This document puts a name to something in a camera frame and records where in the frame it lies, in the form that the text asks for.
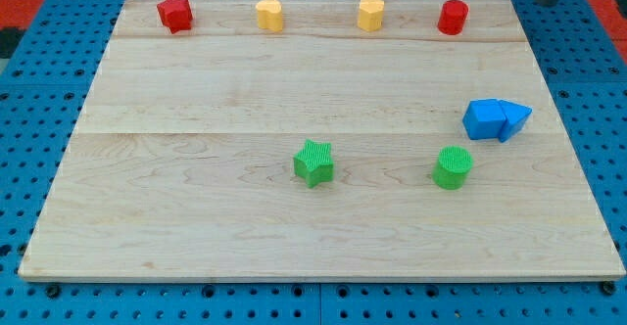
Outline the yellow heart block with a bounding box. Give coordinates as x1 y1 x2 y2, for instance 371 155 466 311
255 0 283 32

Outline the green star block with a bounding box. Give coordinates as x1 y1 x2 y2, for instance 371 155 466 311
293 139 334 188

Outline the wooden board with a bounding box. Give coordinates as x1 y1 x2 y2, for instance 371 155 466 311
19 0 625 283

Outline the green cylinder block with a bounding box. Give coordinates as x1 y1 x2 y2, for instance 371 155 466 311
432 146 473 190

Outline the yellow hexagon block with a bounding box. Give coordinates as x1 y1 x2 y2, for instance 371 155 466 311
357 0 385 32

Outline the blue cube block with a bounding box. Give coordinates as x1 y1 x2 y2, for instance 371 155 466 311
462 99 506 140

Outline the red cylinder block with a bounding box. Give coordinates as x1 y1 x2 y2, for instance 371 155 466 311
437 0 469 35

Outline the red star block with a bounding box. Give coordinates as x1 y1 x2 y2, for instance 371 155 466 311
157 0 193 34

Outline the blue triangle block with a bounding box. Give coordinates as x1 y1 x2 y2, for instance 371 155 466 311
498 100 533 143

